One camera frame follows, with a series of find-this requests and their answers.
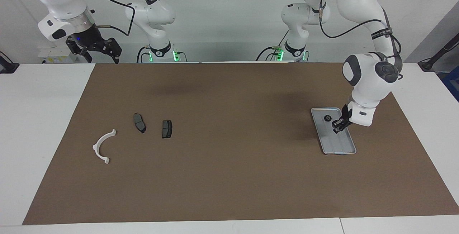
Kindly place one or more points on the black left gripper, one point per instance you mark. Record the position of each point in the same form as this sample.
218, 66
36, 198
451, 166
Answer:
345, 115

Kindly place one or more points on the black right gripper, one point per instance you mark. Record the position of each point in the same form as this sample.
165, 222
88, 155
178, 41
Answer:
89, 42

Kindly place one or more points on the large black bearing gear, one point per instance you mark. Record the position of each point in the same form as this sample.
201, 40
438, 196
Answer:
327, 118

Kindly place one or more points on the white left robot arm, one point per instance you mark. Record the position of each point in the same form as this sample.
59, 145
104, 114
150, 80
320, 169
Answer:
369, 83

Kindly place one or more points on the silver metal tray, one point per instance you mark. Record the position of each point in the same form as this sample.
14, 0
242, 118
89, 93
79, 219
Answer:
337, 142

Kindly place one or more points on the long dark brake pad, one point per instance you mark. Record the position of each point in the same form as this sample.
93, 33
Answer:
139, 123

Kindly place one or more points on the short dark brake pad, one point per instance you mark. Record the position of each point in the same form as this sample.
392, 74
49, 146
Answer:
167, 129

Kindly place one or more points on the blue crate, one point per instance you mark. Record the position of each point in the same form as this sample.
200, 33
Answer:
452, 83

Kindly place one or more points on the brown table mat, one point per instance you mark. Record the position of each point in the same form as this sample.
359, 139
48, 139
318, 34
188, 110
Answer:
229, 176

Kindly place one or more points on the white wall socket box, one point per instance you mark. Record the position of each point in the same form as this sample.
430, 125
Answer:
50, 55

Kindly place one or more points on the white curved plastic bracket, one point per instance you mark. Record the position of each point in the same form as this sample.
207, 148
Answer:
97, 144

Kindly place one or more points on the black clamp mount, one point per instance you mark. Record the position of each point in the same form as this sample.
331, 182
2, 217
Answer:
7, 67

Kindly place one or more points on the black camera stand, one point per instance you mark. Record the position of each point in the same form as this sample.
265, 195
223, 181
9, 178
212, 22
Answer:
428, 63

